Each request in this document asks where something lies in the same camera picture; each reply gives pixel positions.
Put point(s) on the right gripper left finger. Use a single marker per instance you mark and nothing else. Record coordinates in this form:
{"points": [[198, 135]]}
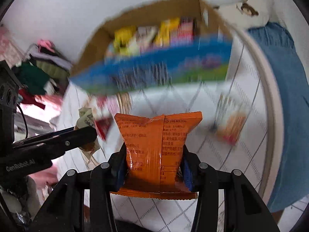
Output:
{"points": [[63, 210]]}

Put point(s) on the yellow black noodle packet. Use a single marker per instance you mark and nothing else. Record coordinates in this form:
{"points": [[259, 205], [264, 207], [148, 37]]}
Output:
{"points": [[174, 32]]}

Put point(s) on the cardboard milk carton box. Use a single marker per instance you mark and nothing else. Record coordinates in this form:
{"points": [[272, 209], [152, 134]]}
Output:
{"points": [[101, 71]]}

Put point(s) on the yellow striped snack packet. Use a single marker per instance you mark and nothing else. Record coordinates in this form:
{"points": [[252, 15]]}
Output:
{"points": [[122, 38]]}

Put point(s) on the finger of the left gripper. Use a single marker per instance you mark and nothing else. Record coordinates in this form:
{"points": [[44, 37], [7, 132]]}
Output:
{"points": [[50, 145]]}

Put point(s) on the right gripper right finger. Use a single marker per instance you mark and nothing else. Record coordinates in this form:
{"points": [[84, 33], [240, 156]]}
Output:
{"points": [[244, 209]]}

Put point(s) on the white bear print pillow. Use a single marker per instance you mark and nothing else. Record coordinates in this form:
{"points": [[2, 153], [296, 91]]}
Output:
{"points": [[245, 14]]}

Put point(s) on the clothes rack with clothes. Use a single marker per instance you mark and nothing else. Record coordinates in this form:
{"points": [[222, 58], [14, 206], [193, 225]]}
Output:
{"points": [[41, 73]]}

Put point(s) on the egg yolk pastry packet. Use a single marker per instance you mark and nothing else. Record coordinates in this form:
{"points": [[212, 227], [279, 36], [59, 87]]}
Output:
{"points": [[85, 125]]}

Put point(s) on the white diamond pattern quilt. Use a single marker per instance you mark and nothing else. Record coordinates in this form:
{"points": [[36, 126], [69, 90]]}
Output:
{"points": [[256, 153]]}

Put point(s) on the blue bed sheet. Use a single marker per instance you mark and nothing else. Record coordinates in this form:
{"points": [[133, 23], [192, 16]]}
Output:
{"points": [[291, 183]]}

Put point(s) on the white oat cookie packet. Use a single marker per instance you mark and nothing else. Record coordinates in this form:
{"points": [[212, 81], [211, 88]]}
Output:
{"points": [[230, 117]]}

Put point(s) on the white chocolate wafer packet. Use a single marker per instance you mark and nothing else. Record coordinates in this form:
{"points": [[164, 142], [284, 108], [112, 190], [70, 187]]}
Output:
{"points": [[145, 36]]}

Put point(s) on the red triangular snack packet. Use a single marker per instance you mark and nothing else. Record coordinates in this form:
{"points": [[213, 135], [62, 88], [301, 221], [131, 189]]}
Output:
{"points": [[105, 110]]}

